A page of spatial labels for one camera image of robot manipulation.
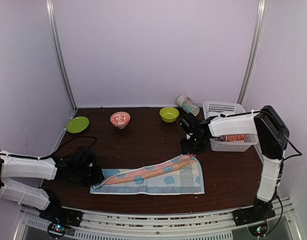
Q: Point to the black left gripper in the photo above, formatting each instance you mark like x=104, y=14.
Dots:
x=98, y=177

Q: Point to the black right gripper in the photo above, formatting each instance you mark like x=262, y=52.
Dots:
x=185, y=148

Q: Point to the white perforated plastic basket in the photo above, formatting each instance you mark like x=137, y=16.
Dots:
x=215, y=108

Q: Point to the orange bunny towel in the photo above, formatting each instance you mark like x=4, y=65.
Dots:
x=234, y=137

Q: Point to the blue mickey dotted towel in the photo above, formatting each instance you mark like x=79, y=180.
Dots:
x=181, y=175

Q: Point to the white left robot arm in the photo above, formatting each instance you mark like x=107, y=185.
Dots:
x=19, y=175

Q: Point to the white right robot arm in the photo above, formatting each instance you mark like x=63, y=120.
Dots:
x=265, y=124

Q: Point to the green plastic bowl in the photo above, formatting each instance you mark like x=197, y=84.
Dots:
x=168, y=114

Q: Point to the tall illustrated ceramic cup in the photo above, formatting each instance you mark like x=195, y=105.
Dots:
x=187, y=105

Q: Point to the green plastic plate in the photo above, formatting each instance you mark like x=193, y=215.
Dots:
x=77, y=124

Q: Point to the red patterned ceramic bowl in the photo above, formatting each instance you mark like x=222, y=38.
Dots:
x=120, y=119

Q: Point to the left circuit board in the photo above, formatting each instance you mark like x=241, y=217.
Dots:
x=56, y=231

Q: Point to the circuit board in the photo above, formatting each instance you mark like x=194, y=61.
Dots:
x=56, y=231
x=258, y=230

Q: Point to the right circuit board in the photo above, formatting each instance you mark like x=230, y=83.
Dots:
x=258, y=230

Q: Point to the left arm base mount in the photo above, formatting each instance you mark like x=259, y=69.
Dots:
x=57, y=214

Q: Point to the front aluminium rail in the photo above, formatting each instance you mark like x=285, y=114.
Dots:
x=210, y=225

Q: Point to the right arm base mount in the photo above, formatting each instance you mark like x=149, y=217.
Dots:
x=259, y=211

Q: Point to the right aluminium frame post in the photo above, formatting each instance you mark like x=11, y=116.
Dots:
x=254, y=49

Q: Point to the aluminium frame post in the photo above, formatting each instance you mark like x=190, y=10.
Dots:
x=59, y=55
x=254, y=49

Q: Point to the left aluminium frame post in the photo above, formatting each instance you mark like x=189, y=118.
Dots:
x=59, y=55

